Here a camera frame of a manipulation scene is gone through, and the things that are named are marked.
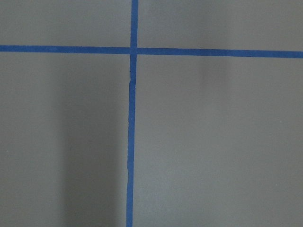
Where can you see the brown paper table cover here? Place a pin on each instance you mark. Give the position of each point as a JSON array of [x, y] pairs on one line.
[[218, 140]]

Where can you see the blue tape vertical line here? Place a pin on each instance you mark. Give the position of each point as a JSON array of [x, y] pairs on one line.
[[131, 113]]

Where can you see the blue tape horizontal line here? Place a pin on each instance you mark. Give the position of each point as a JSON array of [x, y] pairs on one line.
[[152, 51]]

